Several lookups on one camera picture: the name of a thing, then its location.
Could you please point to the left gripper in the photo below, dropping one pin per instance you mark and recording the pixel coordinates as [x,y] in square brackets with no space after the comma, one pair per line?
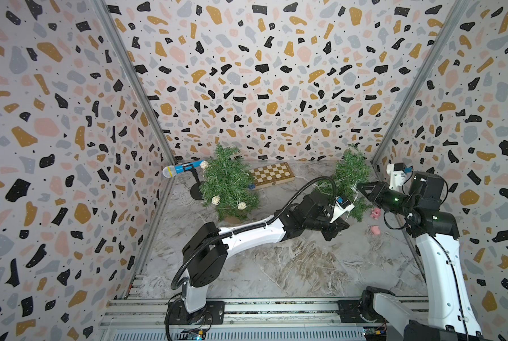
[337,226]

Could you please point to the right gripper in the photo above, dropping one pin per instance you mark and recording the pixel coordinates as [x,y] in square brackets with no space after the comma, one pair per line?
[379,189]

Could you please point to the green christmas tree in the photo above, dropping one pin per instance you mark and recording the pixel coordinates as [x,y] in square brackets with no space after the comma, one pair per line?
[350,183]
[228,179]

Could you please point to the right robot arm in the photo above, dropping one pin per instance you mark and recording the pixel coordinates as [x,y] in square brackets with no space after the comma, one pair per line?
[436,235]

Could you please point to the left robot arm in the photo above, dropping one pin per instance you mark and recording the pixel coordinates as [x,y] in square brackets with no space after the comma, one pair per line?
[205,254]

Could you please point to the pink pig toy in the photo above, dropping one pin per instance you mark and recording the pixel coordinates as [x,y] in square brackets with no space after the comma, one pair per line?
[376,213]

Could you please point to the pink toy lower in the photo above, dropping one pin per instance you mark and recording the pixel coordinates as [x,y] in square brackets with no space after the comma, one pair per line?
[375,229]

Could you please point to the wooden chessboard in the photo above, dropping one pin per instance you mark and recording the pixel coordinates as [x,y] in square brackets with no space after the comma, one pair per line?
[271,175]

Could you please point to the blue toy microphone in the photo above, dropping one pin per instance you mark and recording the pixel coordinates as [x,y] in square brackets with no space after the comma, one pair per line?
[172,171]

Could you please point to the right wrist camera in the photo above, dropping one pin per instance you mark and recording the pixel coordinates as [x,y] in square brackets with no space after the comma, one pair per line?
[397,174]

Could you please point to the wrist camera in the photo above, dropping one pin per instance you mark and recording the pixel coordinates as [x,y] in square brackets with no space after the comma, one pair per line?
[397,174]
[341,207]

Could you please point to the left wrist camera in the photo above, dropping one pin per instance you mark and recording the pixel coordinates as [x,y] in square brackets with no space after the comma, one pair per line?
[341,207]

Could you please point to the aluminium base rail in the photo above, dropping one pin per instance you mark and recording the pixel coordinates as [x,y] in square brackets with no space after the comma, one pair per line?
[244,319]

